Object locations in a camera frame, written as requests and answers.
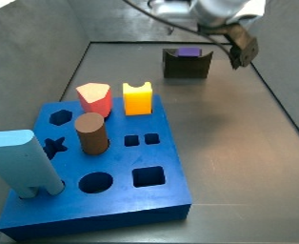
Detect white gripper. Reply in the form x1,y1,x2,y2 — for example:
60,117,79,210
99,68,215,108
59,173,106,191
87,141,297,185
199,24,259,70

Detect purple double-square block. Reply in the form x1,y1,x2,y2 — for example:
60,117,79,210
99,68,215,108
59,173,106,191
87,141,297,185
177,47,203,57

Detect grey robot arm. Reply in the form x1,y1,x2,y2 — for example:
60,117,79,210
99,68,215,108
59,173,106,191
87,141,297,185
148,0,266,69

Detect blue shape sorter board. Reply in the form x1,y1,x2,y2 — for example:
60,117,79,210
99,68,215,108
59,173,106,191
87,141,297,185
0,96,193,241

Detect yellow notched block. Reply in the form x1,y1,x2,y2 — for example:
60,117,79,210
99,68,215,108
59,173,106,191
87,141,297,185
123,82,152,115

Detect red pentagon block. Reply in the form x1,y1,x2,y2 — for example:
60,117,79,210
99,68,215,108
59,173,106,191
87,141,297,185
76,83,114,117

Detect brown cylinder block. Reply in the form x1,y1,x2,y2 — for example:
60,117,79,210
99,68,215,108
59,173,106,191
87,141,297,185
75,112,110,155

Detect light blue arch block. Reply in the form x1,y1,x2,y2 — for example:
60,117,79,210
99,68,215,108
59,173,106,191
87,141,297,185
0,130,66,198

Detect black cable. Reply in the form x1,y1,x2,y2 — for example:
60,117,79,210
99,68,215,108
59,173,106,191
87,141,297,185
123,0,235,60

